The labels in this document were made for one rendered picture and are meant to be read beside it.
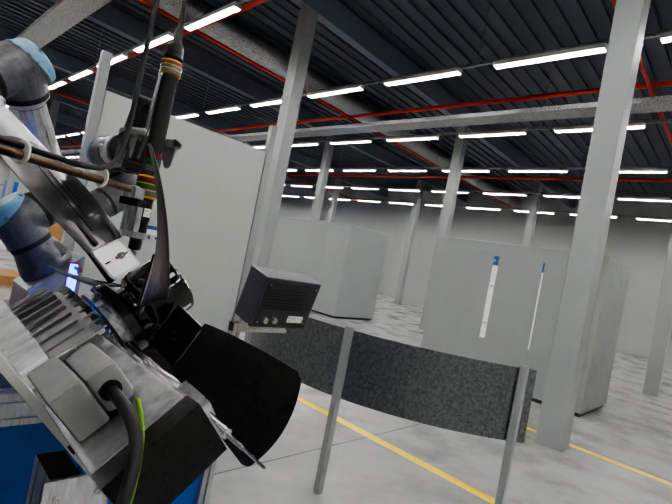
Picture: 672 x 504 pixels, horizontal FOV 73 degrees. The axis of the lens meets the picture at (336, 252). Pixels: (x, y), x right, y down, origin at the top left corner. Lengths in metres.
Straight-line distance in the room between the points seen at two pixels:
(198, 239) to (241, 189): 0.47
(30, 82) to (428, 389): 2.18
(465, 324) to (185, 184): 5.10
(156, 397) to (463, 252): 6.80
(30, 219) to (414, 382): 1.94
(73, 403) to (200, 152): 2.62
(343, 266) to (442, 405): 8.19
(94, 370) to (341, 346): 2.17
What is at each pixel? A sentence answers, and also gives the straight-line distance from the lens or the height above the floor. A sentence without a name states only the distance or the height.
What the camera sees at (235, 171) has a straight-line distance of 3.22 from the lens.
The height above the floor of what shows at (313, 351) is 0.76.
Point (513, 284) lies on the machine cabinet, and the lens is 6.87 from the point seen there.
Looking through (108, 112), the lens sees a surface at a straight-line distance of 2.89.
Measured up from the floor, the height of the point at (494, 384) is 0.84.
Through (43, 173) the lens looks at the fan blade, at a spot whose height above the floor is 1.38.
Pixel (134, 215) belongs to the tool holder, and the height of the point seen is 1.34.
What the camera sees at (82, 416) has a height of 1.11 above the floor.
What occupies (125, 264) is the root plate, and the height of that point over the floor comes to 1.24.
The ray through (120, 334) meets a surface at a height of 1.13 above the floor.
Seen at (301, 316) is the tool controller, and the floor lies 1.10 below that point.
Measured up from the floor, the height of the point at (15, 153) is 1.38.
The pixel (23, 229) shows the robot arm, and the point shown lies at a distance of 1.56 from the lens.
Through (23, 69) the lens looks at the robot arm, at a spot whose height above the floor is 1.63.
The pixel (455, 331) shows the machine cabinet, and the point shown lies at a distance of 7.20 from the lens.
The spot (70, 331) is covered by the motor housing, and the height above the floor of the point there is 1.14.
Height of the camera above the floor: 1.32
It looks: 1 degrees up
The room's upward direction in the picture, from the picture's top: 11 degrees clockwise
